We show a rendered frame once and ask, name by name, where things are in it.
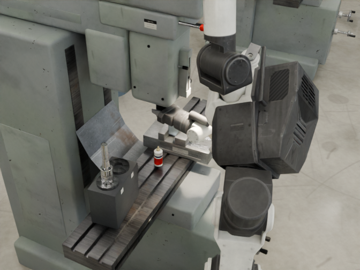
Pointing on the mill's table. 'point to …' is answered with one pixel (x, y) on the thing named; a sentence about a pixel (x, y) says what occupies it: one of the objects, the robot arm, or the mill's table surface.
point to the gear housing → (143, 20)
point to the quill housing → (155, 67)
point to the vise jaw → (181, 139)
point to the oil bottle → (158, 157)
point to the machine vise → (160, 137)
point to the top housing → (169, 6)
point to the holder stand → (114, 194)
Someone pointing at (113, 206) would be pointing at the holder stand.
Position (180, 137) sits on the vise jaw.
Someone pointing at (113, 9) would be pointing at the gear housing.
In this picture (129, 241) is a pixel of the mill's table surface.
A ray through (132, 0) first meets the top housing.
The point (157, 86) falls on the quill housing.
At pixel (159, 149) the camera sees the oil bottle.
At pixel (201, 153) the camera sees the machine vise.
